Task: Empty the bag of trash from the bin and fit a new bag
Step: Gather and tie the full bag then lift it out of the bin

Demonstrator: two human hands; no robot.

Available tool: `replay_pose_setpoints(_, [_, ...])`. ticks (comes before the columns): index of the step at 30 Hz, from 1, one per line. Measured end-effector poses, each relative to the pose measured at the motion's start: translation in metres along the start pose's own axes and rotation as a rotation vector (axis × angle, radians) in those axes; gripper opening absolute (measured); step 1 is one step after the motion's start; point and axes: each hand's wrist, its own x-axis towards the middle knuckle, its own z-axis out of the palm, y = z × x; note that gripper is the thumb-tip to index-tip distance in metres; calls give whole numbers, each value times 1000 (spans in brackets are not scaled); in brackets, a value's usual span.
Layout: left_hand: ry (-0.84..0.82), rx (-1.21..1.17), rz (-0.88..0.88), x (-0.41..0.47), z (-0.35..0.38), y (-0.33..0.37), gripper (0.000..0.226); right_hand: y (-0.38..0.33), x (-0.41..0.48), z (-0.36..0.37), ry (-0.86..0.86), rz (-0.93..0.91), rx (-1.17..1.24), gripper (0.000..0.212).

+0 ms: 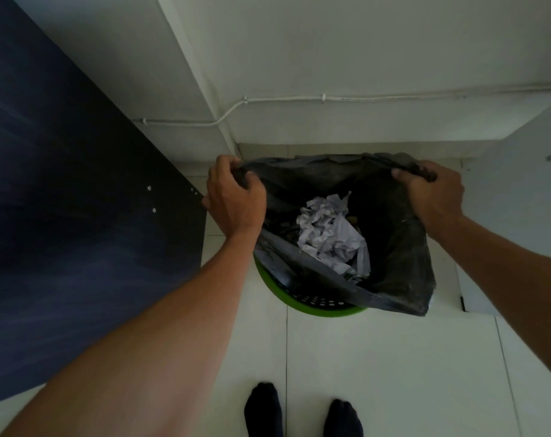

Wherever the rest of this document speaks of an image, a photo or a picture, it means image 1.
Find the black plastic garbage bag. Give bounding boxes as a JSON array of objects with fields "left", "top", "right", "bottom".
[{"left": 237, "top": 152, "right": 438, "bottom": 317}]

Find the person's left forearm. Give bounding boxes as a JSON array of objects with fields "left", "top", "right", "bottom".
[{"left": 0, "top": 225, "right": 263, "bottom": 437}]

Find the person's left hand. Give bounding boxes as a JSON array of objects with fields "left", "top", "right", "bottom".
[{"left": 201, "top": 154, "right": 267, "bottom": 239}]

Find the white wall cable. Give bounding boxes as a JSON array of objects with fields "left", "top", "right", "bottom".
[{"left": 134, "top": 84, "right": 551, "bottom": 128}]

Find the person's right black sock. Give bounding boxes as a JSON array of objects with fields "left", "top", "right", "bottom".
[{"left": 323, "top": 399, "right": 364, "bottom": 437}]

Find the person's right hand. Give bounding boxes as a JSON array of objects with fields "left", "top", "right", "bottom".
[{"left": 390, "top": 160, "right": 466, "bottom": 239}]

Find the person's black sock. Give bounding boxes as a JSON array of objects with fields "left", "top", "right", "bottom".
[
  {"left": 323, "top": 399, "right": 364, "bottom": 437},
  {"left": 244, "top": 382, "right": 283, "bottom": 437}
]

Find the person's left black sock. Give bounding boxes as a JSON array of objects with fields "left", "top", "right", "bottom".
[{"left": 244, "top": 382, "right": 283, "bottom": 437}]

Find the green perforated waste basket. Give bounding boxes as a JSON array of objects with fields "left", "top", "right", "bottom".
[{"left": 253, "top": 256, "right": 368, "bottom": 318}]

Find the person's right forearm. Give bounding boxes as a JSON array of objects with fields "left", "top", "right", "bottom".
[{"left": 427, "top": 213, "right": 551, "bottom": 391}]

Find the dark blue cabinet panel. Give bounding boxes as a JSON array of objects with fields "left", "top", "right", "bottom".
[{"left": 0, "top": 0, "right": 208, "bottom": 409}]

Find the crumpled white paper waste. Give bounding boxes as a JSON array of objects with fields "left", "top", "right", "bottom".
[{"left": 296, "top": 192, "right": 372, "bottom": 282}]

